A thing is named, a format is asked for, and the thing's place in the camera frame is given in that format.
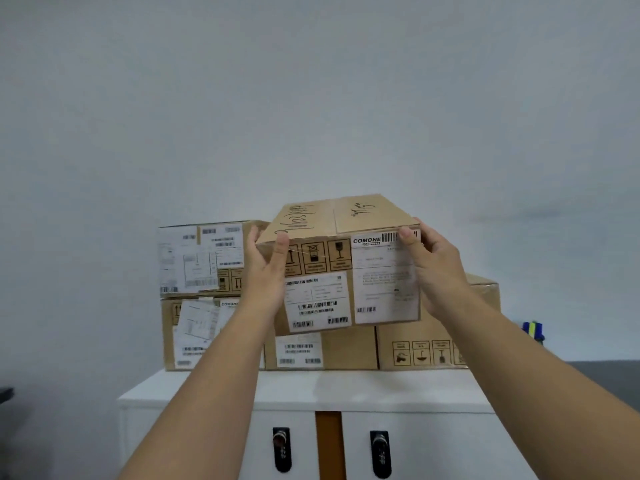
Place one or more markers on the person's left hand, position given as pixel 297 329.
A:
pixel 265 284

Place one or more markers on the cardboard box with dashed label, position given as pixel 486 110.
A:
pixel 345 219

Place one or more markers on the person's left forearm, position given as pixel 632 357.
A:
pixel 210 394

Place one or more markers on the black cabinet lock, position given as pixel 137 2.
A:
pixel 281 449
pixel 380 454

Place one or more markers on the person's right forearm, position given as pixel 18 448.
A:
pixel 540 394

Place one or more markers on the cardboard box many labels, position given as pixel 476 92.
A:
pixel 345 352

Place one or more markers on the thick blue marker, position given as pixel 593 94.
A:
pixel 540 333

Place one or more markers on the person's right hand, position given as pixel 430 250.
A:
pixel 440 279

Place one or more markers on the white marker lime cap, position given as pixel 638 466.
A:
pixel 534 328

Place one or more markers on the white cabinet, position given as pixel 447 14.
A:
pixel 350 389

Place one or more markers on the cardboard box with handwritten marks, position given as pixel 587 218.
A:
pixel 430 339

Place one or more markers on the long cardboard box end labels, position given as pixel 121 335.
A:
pixel 200 254

